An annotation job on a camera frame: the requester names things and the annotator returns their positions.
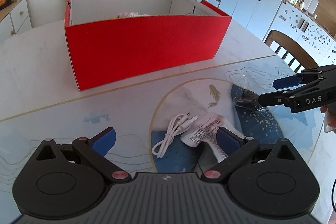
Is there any operator right hand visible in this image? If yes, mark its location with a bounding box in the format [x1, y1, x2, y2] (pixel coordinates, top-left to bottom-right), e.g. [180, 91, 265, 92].
[320, 106, 336, 133]

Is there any white mesh handheld device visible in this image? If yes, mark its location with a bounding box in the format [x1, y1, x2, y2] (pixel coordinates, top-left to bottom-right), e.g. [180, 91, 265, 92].
[180, 113, 245, 164]

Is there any white fridge with magnets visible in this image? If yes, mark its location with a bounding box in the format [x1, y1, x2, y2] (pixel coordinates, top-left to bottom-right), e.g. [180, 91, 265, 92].
[268, 2, 335, 66]

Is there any red cardboard box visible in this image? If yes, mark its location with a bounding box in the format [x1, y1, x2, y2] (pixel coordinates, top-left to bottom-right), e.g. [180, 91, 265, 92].
[64, 0, 231, 90]

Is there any white drawer sideboard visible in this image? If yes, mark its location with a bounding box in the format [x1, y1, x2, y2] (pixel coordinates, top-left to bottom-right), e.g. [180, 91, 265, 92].
[0, 0, 32, 43]

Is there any white usb cable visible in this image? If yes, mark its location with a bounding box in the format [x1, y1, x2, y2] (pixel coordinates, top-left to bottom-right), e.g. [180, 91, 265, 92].
[151, 113, 200, 159]

